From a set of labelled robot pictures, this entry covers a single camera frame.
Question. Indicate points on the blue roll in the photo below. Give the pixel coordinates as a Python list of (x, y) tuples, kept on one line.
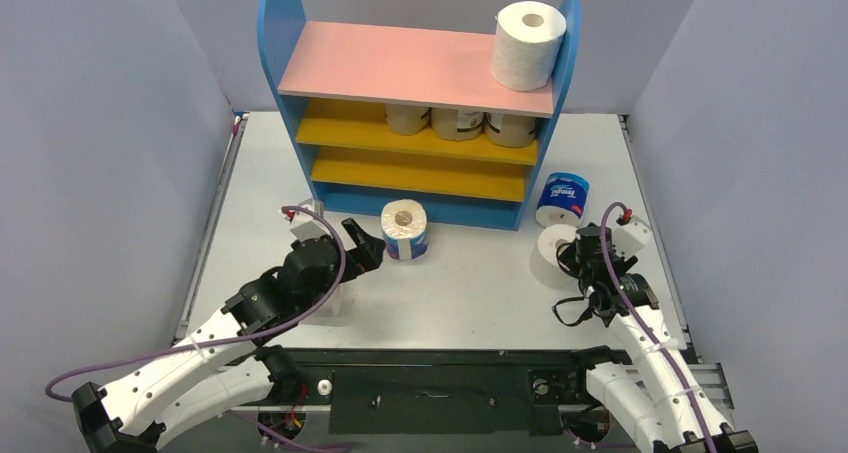
[(404, 227), (563, 200)]

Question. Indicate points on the white roll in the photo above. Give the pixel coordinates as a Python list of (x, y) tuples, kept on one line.
[(543, 262), (333, 305), (527, 40)]

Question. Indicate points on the brown printed paper roll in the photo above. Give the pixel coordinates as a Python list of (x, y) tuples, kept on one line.
[(406, 120)]

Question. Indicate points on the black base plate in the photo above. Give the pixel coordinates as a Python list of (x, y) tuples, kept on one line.
[(386, 391)]

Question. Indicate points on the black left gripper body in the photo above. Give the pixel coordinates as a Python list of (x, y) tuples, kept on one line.
[(358, 260)]

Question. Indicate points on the blue shelf with coloured boards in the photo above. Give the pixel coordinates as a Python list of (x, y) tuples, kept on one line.
[(332, 82)]

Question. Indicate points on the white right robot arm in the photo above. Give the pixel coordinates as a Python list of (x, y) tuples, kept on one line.
[(665, 409)]

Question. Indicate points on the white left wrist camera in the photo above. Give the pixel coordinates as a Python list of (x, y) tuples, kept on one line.
[(304, 226)]

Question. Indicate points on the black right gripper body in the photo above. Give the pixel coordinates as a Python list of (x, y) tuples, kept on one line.
[(586, 256)]

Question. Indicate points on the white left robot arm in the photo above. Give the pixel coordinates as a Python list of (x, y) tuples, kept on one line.
[(228, 361)]

